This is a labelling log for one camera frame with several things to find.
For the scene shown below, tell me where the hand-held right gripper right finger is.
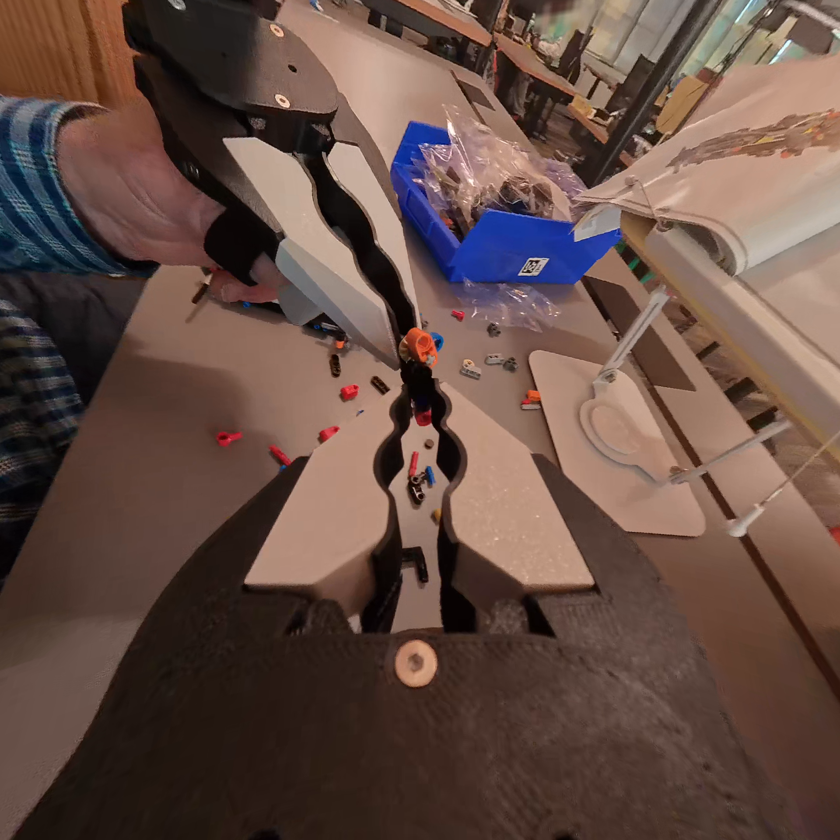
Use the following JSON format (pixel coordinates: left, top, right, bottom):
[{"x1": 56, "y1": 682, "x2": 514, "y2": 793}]
[{"x1": 430, "y1": 381, "x2": 595, "y2": 634}]

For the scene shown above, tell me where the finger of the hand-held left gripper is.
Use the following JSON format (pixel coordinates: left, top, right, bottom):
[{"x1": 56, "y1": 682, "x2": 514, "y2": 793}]
[
  {"x1": 326, "y1": 140, "x2": 422, "y2": 342},
  {"x1": 222, "y1": 134, "x2": 403, "y2": 371}
]

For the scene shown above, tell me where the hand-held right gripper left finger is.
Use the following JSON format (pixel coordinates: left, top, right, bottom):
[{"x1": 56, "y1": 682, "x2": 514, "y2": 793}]
[{"x1": 244, "y1": 382, "x2": 406, "y2": 634}]

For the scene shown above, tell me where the small lego subassembly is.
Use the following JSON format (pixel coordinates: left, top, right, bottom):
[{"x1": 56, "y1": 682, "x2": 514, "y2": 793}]
[{"x1": 399, "y1": 327, "x2": 446, "y2": 427}]

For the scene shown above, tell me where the person's left forearm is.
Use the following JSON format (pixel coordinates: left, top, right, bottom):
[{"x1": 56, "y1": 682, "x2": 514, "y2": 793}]
[{"x1": 0, "y1": 95, "x2": 158, "y2": 277}]

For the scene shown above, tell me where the clear bag of lego parts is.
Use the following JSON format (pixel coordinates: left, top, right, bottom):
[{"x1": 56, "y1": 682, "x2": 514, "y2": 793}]
[{"x1": 420, "y1": 105, "x2": 578, "y2": 240}]

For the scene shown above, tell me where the lego instruction booklet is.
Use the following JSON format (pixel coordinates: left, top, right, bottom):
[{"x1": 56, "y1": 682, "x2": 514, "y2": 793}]
[{"x1": 572, "y1": 56, "x2": 840, "y2": 277}]

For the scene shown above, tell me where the person's left hand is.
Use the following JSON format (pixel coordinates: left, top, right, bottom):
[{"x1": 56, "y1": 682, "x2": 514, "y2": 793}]
[{"x1": 56, "y1": 98, "x2": 290, "y2": 306}]

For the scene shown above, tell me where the white book stand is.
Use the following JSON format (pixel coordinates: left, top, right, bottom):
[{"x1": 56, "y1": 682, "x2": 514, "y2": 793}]
[{"x1": 528, "y1": 213, "x2": 840, "y2": 538}]

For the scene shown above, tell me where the blue plastic bin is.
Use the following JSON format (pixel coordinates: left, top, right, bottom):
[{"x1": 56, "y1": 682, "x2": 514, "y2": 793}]
[{"x1": 390, "y1": 120, "x2": 623, "y2": 284}]

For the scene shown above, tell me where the wooden pillar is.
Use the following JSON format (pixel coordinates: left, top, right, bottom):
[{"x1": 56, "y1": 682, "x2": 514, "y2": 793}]
[{"x1": 0, "y1": 0, "x2": 142, "y2": 109}]

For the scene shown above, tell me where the empty clear plastic bag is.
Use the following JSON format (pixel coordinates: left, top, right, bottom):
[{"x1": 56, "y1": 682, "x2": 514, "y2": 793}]
[{"x1": 459, "y1": 279, "x2": 564, "y2": 332}]

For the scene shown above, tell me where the black metal pole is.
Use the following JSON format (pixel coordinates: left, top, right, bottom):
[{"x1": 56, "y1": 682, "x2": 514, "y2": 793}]
[{"x1": 591, "y1": 0, "x2": 723, "y2": 185}]

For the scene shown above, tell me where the black table cable hatch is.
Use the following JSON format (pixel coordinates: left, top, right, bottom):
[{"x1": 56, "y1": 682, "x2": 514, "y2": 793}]
[
  {"x1": 453, "y1": 69, "x2": 503, "y2": 112},
  {"x1": 583, "y1": 276, "x2": 697, "y2": 393}
]

